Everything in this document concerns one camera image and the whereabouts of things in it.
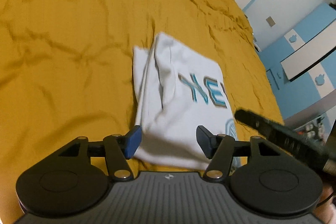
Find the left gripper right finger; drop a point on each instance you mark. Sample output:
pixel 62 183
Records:
pixel 206 141

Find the brown wall switch plate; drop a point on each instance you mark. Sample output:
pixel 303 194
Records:
pixel 270 21

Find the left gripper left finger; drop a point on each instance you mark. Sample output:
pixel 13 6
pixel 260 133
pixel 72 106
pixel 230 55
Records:
pixel 132 141

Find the white printed t-shirt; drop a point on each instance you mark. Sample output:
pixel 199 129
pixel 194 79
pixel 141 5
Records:
pixel 177 90

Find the blue white wardrobe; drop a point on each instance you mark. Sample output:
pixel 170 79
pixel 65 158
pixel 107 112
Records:
pixel 300 66

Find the mustard yellow bed cover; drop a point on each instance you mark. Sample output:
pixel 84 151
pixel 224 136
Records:
pixel 66 70

